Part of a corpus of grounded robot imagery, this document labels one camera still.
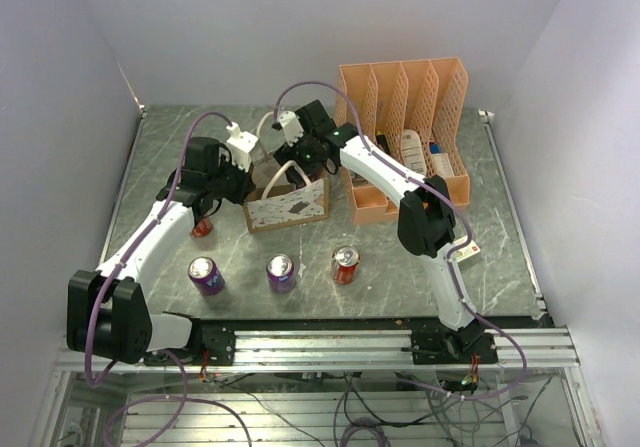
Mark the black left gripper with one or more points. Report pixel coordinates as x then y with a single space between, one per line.
246 184

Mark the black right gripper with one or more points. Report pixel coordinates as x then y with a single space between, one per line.
288 155

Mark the canvas jute cat-print bag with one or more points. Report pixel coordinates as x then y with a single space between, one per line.
285 195

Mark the red cola can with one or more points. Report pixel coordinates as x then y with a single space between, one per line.
203 228
345 260

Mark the purple soda can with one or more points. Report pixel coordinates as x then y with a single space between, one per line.
280 271
205 275

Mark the red cola can front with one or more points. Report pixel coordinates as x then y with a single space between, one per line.
345 260

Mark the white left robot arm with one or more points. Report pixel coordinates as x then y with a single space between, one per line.
106 307

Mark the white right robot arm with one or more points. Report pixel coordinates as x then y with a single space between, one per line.
426 215

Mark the white labelled packet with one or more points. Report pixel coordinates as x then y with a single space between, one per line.
412 152

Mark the orange plastic file organizer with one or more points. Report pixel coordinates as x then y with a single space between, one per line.
411 110

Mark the white blue box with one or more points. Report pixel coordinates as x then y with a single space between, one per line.
441 161

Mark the small green white box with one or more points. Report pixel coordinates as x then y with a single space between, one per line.
467 252

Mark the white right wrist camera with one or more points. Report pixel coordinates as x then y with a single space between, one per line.
288 123

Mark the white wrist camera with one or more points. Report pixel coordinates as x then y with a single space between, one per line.
241 144
288 123

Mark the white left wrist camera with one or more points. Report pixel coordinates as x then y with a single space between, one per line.
241 144

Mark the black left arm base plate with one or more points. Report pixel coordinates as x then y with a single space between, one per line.
212 343

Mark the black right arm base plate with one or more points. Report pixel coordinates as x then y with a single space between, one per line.
431 347

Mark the aluminium rail frame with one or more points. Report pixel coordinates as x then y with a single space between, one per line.
255 351

